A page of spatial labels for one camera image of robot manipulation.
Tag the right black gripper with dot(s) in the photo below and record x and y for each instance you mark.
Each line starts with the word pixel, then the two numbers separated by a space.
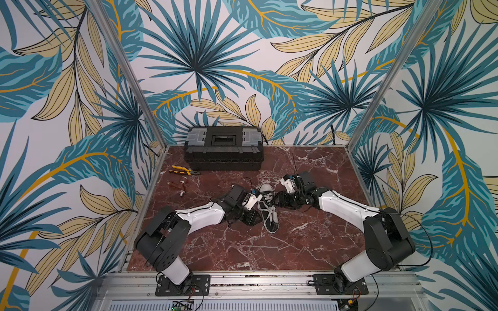
pixel 283 198

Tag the black white canvas sneaker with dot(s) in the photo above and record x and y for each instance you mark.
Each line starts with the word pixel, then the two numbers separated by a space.
pixel 269 212

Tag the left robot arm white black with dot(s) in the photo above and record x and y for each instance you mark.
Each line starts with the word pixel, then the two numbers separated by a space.
pixel 163 238

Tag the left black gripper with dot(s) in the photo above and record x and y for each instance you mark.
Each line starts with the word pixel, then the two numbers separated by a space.
pixel 251 218

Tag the red handled tool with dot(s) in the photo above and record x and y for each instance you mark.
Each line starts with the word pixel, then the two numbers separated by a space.
pixel 180 186

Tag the black grey plastic toolbox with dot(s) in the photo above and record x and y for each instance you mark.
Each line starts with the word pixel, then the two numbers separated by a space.
pixel 219 148

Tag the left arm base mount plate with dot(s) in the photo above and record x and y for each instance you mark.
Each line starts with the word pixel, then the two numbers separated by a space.
pixel 194 285

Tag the yellow handled pliers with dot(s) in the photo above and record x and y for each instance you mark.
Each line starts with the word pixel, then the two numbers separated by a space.
pixel 183 171

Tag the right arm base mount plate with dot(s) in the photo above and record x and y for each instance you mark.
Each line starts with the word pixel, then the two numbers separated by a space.
pixel 331 284

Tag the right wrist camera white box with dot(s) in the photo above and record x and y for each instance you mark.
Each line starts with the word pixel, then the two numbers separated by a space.
pixel 289 182

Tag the aluminium rail frame front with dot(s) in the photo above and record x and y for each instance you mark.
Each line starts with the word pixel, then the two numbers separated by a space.
pixel 280 290

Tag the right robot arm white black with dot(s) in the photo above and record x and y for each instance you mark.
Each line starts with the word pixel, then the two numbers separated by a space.
pixel 387 240

